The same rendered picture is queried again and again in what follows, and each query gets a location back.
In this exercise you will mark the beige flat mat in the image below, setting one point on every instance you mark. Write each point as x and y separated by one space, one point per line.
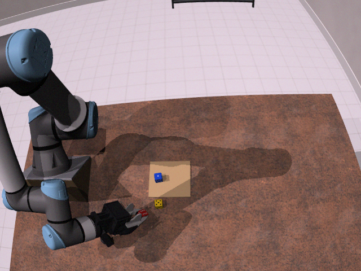
176 179

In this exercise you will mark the blue die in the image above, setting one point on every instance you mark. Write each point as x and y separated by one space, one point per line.
158 177

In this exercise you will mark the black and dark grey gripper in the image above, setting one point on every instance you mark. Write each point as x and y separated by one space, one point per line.
119 221

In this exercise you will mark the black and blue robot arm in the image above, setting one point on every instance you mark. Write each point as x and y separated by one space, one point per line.
25 67

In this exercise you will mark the yellow die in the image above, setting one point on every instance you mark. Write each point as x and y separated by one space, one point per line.
158 204

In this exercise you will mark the red die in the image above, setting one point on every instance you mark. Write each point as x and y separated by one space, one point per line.
143 212

